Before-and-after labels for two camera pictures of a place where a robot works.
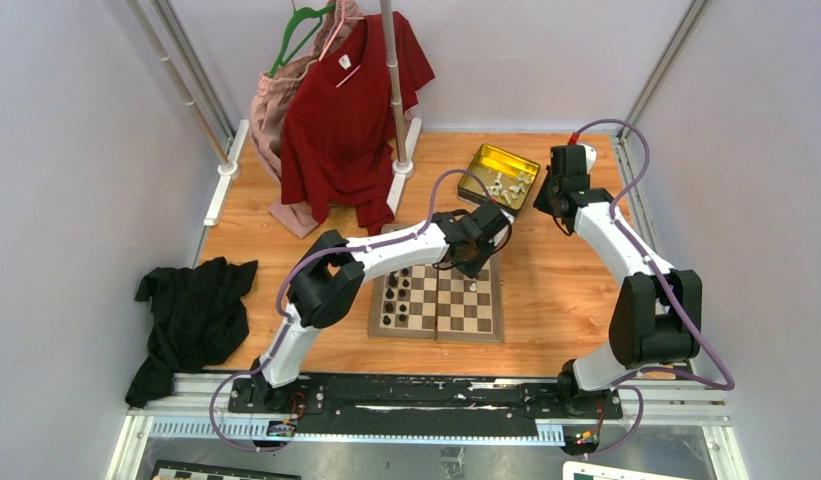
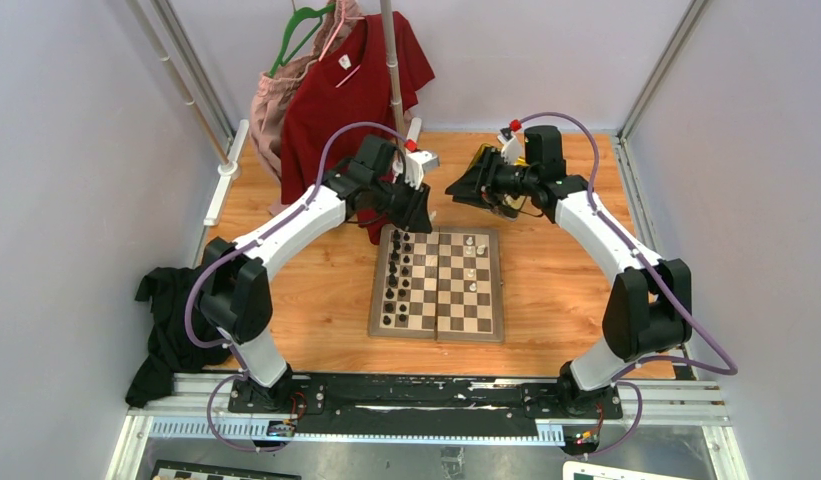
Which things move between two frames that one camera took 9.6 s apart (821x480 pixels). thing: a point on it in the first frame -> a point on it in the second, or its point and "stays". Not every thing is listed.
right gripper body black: x=545 y=199 -> x=502 y=179
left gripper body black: x=474 y=263 -> x=400 y=201
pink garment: x=333 y=20 stays
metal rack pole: x=391 y=54 stays
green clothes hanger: x=300 y=14 stays
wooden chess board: x=437 y=302 stays
